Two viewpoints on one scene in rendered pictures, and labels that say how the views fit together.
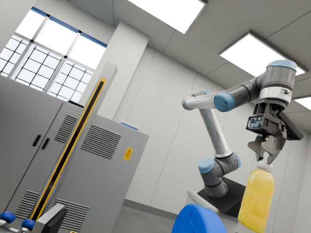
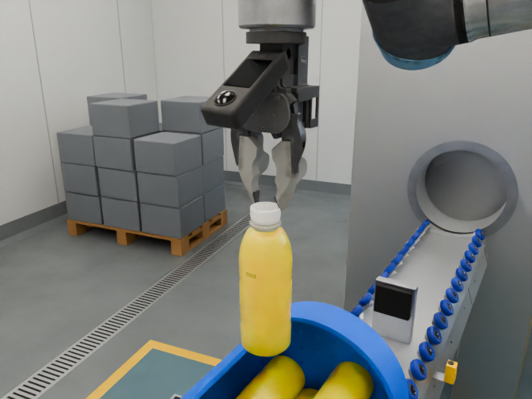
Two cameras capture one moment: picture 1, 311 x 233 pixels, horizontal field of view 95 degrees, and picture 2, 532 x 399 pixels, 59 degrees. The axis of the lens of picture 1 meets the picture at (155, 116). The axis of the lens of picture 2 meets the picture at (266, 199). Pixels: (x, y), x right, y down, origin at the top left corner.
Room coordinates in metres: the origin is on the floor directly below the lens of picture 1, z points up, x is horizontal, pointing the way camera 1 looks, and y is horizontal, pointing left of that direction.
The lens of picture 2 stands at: (0.79, -0.86, 1.64)
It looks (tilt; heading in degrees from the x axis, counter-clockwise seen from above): 18 degrees down; 125
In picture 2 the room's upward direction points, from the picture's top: straight up
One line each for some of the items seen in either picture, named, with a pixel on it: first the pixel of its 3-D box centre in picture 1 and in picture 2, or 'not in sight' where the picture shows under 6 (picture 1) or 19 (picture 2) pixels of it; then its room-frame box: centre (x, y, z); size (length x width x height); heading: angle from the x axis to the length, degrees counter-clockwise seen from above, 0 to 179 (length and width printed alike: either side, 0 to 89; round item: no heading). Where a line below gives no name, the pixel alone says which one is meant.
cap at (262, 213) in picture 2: (264, 165); (265, 214); (0.47, -0.40, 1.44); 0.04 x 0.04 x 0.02
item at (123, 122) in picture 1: (129, 125); not in sight; (2.00, 0.29, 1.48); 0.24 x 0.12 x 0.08; 110
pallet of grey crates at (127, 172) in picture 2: not in sight; (145, 166); (-2.42, 1.88, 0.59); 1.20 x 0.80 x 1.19; 12
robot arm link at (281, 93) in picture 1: (274, 98); (274, 12); (0.47, -0.38, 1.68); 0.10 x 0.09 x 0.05; 3
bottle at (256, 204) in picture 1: (257, 195); (265, 283); (0.47, -0.40, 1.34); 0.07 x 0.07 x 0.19
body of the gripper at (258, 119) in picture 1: (267, 119); (278, 85); (0.47, -0.37, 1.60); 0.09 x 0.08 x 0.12; 93
